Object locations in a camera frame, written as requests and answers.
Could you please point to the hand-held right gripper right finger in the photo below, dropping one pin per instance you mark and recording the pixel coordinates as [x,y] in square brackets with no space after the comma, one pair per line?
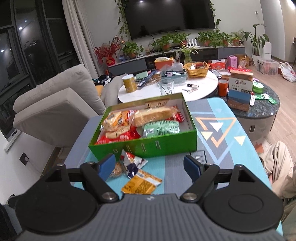
[190,165]

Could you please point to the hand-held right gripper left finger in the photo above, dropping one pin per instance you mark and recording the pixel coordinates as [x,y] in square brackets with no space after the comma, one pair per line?
[107,165]

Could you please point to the green cardboard box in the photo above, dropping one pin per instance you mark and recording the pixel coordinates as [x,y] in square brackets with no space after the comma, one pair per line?
[161,146]

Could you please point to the orange yellow snack packet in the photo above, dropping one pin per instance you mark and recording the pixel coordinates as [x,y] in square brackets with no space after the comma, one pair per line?
[141,183]

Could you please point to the round brown cookie packet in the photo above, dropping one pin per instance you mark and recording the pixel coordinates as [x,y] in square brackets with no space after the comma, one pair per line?
[118,170]

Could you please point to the white red blue snack packet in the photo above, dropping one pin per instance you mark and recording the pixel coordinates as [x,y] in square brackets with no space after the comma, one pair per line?
[133,163]

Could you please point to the red rice cracker packet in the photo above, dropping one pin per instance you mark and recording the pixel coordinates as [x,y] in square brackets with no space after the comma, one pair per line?
[124,136]

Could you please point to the patterned blue table cover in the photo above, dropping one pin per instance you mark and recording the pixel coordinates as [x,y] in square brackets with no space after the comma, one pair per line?
[219,143]

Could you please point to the orange rice cracker packet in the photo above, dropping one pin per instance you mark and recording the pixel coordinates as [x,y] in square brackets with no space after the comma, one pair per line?
[114,121]

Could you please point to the clear bread packet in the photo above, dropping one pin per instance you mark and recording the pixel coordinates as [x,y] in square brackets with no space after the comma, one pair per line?
[152,114]

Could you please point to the white round coffee table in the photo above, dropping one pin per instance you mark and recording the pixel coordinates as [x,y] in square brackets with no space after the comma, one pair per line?
[138,97]

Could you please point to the yellow cushion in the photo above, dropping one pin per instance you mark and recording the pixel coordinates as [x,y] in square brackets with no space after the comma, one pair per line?
[99,90]

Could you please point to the beige sofa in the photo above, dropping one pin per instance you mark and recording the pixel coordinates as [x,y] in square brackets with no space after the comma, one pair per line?
[57,109]

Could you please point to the tape roll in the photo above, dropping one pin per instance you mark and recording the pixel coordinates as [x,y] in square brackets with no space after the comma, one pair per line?
[195,87]

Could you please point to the clear glass cup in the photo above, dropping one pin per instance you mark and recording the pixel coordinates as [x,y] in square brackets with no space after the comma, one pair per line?
[165,88]

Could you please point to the orange cup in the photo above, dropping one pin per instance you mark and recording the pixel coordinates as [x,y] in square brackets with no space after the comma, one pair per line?
[223,89]

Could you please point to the yellow can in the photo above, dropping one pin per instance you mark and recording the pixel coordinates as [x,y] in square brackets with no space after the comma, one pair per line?
[129,84]

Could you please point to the dark clothing pile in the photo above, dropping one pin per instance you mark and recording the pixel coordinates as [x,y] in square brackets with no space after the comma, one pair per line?
[103,80]

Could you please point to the person's leg in beige trousers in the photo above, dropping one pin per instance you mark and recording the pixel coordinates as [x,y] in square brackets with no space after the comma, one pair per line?
[277,162]

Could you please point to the brown white blue carton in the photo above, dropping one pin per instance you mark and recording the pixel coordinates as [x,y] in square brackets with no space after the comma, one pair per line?
[239,92]

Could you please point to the teal plastic tray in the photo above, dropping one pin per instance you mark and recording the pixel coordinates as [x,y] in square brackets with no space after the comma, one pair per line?
[178,77]

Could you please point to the dark marble round table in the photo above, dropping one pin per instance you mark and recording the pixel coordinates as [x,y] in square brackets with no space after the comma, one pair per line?
[261,111]

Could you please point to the yellow woven plastic basket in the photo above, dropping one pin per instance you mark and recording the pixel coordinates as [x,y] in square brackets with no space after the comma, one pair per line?
[196,73]

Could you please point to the dark blue long packet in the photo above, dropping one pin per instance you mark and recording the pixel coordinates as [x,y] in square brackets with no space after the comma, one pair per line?
[148,80]

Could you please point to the brown cup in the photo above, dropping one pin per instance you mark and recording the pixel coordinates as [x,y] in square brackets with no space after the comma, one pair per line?
[225,77]

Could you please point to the mint green pouch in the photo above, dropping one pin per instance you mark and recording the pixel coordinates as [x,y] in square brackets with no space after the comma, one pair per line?
[142,75]

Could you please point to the green white snack packet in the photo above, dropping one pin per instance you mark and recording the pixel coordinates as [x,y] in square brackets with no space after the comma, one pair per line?
[266,98]

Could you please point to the grey television cabinet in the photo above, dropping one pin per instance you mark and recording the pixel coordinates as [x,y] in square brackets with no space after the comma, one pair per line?
[129,66]

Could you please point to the green round container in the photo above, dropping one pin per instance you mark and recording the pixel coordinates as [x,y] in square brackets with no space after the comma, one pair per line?
[257,88]

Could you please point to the orange white carton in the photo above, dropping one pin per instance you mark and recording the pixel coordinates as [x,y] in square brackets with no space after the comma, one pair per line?
[217,64]

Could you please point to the orange box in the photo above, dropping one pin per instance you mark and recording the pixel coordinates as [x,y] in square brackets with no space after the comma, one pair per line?
[163,64]

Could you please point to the red shiny packets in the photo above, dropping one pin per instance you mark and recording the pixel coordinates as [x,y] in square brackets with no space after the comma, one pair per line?
[240,70]

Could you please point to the spider plant in glass vase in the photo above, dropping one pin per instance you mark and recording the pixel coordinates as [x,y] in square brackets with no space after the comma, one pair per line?
[187,55]

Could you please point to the pink box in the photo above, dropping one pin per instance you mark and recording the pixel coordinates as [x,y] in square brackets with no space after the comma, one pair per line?
[232,62]

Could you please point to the red berry bouquet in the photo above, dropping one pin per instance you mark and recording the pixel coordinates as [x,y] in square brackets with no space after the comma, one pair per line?
[106,51]

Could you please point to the clear bag of fruit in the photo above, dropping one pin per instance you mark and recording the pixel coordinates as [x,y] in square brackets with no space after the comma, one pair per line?
[242,63]

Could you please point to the potted green plant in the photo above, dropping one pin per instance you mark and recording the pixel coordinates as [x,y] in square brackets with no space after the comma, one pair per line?
[181,38]
[204,38]
[235,39]
[130,48]
[163,42]
[222,38]

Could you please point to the brown cardboard box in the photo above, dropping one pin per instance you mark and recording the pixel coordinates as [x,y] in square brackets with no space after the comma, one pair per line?
[248,60]

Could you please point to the white router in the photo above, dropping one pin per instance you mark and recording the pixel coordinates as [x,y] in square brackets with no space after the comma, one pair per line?
[193,43]

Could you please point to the clear storage bin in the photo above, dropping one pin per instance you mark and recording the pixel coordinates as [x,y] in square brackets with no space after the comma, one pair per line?
[268,66]

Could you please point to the white curtain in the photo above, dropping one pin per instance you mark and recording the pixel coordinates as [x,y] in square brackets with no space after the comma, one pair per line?
[78,34]

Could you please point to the white plastic bag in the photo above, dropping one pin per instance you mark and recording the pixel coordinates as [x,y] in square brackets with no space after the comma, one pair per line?
[288,71]

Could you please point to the tall leafy plant white pot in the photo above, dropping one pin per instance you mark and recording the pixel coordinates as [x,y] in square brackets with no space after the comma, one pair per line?
[255,44]

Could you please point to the white tower appliance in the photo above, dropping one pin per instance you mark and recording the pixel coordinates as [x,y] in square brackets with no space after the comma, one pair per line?
[267,49]

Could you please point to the dark framed window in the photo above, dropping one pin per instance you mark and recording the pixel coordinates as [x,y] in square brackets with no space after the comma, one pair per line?
[27,46]

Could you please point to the trailing green vine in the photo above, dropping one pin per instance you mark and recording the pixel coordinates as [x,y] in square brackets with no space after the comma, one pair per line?
[122,14]

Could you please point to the dark wall socket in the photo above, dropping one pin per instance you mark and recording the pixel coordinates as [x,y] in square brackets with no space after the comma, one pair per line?
[24,158]

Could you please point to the black wall television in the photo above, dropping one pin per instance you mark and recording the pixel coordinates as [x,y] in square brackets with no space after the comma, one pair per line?
[168,16]

